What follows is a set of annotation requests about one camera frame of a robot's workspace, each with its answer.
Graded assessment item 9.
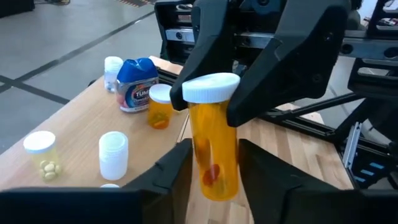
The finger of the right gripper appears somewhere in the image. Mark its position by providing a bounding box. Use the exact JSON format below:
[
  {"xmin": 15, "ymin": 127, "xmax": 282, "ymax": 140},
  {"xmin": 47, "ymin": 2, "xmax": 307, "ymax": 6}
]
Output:
[
  {"xmin": 169, "ymin": 0, "xmax": 233, "ymax": 112},
  {"xmin": 226, "ymin": 0, "xmax": 351, "ymax": 128}
]

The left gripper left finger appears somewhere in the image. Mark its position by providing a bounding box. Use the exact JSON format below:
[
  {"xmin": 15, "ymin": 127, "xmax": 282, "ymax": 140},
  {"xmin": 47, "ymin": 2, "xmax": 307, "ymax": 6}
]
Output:
[{"xmin": 123, "ymin": 139, "xmax": 194, "ymax": 224}]

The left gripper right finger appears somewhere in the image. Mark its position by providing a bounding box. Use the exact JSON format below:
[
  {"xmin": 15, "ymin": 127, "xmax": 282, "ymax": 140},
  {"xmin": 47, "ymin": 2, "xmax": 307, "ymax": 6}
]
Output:
[{"xmin": 238, "ymin": 139, "xmax": 340, "ymax": 224}]

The white opaque bottle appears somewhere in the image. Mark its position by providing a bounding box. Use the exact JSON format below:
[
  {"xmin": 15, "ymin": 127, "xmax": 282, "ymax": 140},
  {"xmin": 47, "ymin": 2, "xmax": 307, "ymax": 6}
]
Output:
[{"xmin": 98, "ymin": 131, "xmax": 129, "ymax": 181}]

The tall orange pill bottle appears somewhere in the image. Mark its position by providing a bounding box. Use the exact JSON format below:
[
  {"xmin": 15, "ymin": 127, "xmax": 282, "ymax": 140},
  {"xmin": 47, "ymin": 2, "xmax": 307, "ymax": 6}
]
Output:
[{"xmin": 182, "ymin": 72, "xmax": 242, "ymax": 202}]

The blue-capped Tums bottle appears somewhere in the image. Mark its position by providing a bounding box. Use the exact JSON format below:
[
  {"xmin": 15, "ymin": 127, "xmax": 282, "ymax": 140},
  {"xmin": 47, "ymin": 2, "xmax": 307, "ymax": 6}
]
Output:
[{"xmin": 114, "ymin": 57, "xmax": 159, "ymax": 113}]

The small clear pill bottle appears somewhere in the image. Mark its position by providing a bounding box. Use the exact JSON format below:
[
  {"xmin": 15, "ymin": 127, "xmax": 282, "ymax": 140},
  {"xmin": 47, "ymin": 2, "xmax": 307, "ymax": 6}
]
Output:
[{"xmin": 103, "ymin": 55, "xmax": 124, "ymax": 93}]

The yellow bottle with beige pills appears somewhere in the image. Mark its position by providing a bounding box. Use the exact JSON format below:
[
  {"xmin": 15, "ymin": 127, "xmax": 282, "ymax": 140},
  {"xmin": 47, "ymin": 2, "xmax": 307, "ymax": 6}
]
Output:
[{"xmin": 23, "ymin": 130, "xmax": 62, "ymax": 182}]

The silver aluminium extrusion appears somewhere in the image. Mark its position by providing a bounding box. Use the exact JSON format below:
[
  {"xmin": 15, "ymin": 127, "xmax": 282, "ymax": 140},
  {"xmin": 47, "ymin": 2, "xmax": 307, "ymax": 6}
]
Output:
[{"xmin": 341, "ymin": 121, "xmax": 363, "ymax": 169}]

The black floor equipment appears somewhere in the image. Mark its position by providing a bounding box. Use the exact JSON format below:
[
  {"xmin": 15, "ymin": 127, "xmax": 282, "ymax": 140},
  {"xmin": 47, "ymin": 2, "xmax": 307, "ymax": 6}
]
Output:
[{"xmin": 0, "ymin": 0, "xmax": 35, "ymax": 18}]

